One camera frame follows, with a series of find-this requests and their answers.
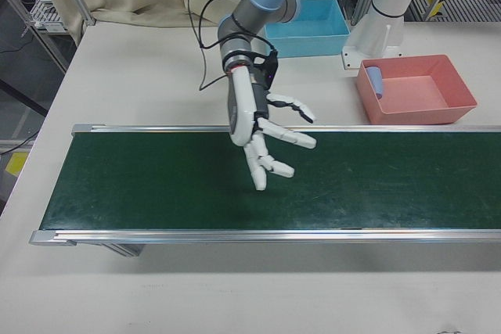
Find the green conveyor belt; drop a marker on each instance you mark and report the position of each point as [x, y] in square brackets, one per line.
[156, 185]

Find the pink plastic box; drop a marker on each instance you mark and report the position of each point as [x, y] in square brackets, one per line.
[411, 91]

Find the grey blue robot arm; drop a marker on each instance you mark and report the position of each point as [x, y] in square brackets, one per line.
[250, 9]

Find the grey metal shelving frame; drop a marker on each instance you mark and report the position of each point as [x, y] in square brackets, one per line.
[37, 34]

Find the light blue plastic box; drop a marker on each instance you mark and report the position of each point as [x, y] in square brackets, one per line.
[313, 36]

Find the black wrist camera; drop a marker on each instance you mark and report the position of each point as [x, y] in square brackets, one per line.
[270, 70]

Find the white column pedestal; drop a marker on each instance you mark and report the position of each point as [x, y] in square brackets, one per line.
[387, 17]

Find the blue plastic cup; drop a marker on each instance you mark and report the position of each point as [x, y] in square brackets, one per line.
[376, 80]

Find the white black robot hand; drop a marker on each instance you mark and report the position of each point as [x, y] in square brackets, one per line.
[242, 107]

